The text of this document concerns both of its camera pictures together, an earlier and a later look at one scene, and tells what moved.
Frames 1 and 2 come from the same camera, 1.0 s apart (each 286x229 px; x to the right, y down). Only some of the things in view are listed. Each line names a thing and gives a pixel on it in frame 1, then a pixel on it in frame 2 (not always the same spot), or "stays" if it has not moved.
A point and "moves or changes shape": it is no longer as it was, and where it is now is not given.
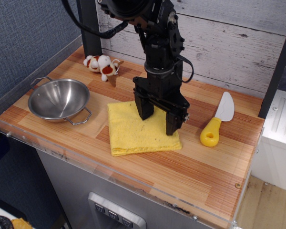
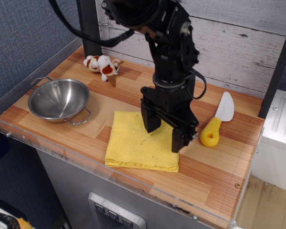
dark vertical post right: (279, 70) stays
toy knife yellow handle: (210, 135) stays
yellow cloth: (129, 133) moves or changes shape
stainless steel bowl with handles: (59, 100) stays
